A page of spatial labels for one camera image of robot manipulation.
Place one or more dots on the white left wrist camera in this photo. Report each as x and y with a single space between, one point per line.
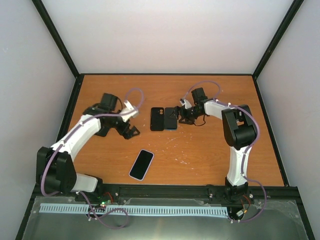
129 111

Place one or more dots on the phone with lilac case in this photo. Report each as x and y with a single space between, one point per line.
141 165

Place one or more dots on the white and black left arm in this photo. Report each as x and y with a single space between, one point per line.
55 170

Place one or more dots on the black right frame post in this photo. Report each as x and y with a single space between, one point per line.
282 28

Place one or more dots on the teal phone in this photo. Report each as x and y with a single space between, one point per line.
169 124

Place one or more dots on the black frame rail base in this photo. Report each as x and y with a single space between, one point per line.
211 194

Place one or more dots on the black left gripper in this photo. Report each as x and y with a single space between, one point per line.
128 135

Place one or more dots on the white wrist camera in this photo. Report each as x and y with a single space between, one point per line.
129 111
185 103

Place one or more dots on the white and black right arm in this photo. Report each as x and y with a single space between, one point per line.
240 131

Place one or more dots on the black phone case on table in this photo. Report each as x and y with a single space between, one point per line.
103 132

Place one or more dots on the black frame post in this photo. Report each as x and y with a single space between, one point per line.
282 28
48 22

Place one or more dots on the black phone case with ring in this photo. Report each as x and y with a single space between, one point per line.
157 119

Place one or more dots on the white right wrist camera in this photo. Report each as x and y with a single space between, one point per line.
185 103

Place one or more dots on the light blue cable duct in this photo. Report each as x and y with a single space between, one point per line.
138 210

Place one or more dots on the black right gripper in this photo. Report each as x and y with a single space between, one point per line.
183 116

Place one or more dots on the black left frame post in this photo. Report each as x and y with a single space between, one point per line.
48 22

